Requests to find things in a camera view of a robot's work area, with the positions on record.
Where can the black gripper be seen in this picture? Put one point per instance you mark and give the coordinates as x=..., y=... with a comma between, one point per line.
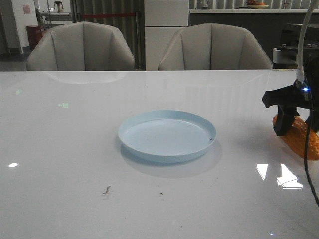
x=303, y=95

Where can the orange toy corn cob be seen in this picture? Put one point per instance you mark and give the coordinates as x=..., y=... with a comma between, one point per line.
x=295, y=139

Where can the light blue round plate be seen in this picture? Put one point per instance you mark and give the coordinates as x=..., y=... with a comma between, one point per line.
x=167, y=136

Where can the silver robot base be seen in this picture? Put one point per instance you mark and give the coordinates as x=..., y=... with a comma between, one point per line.
x=284, y=57

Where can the dark counter with white top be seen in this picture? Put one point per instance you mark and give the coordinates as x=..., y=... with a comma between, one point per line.
x=265, y=24

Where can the grey padded chair right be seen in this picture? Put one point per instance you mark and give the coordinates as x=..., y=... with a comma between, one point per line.
x=213, y=46

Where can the grey padded chair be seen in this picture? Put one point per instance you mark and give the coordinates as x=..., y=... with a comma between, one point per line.
x=213, y=46
x=81, y=46

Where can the fruit bowl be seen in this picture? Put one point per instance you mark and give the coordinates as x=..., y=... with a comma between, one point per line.
x=253, y=4

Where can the white cabinet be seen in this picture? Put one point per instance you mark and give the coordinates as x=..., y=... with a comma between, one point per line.
x=162, y=19

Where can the grey padded chair left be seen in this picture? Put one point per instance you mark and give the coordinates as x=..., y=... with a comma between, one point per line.
x=81, y=46

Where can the red barrier belt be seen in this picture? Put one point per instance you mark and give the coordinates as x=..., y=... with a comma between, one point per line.
x=115, y=15

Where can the red bin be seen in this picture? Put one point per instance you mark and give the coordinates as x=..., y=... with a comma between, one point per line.
x=34, y=33

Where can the pink wall notice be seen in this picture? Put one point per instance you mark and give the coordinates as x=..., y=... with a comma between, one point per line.
x=26, y=9

